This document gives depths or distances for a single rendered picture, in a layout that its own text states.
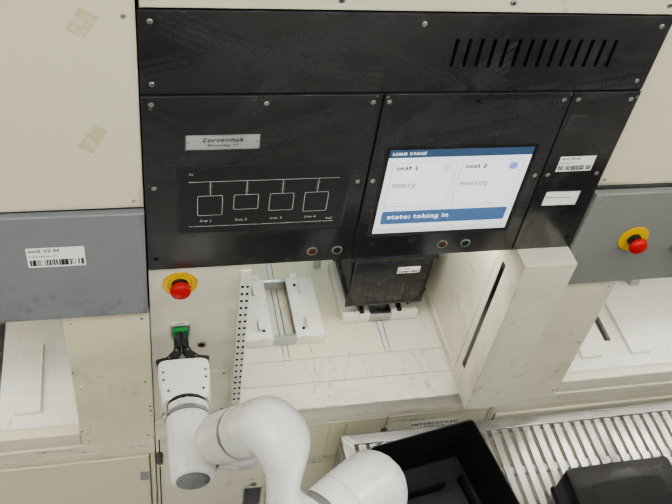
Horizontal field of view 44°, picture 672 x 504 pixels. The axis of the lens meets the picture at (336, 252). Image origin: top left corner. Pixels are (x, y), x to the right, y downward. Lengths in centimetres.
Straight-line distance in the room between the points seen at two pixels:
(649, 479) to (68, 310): 142
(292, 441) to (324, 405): 87
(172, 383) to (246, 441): 43
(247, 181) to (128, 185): 20
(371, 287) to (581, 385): 63
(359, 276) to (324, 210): 58
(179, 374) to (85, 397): 32
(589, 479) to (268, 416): 112
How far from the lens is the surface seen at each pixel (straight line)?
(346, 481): 123
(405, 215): 163
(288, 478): 121
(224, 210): 153
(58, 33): 131
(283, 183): 150
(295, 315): 222
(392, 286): 219
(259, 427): 125
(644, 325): 256
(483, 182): 163
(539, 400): 235
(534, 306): 189
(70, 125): 140
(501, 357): 202
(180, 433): 160
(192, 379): 168
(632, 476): 224
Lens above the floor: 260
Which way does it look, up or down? 45 degrees down
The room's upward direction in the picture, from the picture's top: 11 degrees clockwise
